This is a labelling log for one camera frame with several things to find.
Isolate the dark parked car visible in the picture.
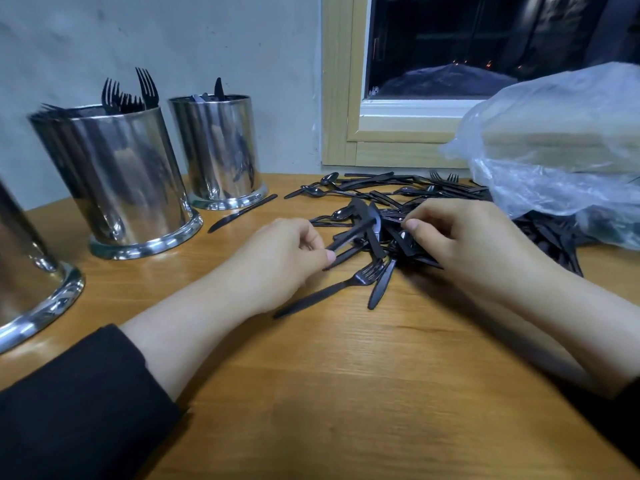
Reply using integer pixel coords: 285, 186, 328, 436
377, 65, 523, 100

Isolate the clear plastic bag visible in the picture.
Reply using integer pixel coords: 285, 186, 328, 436
443, 63, 640, 251

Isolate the person's right hand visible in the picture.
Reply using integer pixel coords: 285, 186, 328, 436
402, 197, 542, 302

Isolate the person's right forearm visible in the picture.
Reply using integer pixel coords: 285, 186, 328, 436
515, 255, 640, 466

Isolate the pile of black plastic cutlery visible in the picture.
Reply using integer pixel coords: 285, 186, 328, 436
283, 169, 601, 311

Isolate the black plastic fork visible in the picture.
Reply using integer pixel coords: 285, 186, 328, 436
273, 257, 392, 320
134, 67, 161, 112
100, 77, 123, 116

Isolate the person's left hand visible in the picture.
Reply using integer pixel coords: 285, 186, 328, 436
222, 217, 338, 318

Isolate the person's left forearm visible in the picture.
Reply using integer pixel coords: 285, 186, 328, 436
0, 279, 261, 480

